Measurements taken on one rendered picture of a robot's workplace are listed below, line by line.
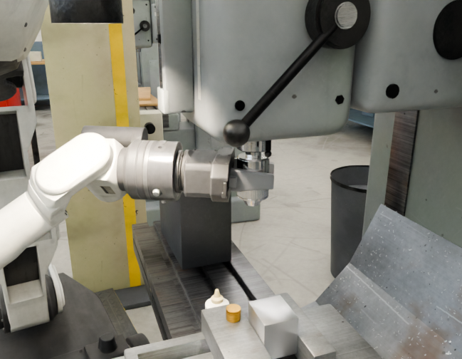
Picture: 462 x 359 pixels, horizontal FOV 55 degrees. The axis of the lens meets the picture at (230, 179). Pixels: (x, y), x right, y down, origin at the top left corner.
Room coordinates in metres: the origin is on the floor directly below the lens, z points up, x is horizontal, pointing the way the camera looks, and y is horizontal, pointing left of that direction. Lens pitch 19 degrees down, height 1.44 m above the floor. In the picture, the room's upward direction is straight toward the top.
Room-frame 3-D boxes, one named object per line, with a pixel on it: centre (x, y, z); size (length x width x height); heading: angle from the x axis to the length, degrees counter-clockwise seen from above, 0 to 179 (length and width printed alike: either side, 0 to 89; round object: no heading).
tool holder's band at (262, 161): (0.62, -0.03, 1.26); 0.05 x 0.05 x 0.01
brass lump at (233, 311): (0.56, 0.00, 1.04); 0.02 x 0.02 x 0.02
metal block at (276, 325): (0.54, -0.06, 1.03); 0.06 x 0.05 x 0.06; 19
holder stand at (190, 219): (1.01, 0.09, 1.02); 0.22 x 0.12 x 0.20; 21
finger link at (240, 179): (0.59, -0.03, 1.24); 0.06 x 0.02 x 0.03; 85
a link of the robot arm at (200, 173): (0.62, 0.06, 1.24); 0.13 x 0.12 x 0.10; 175
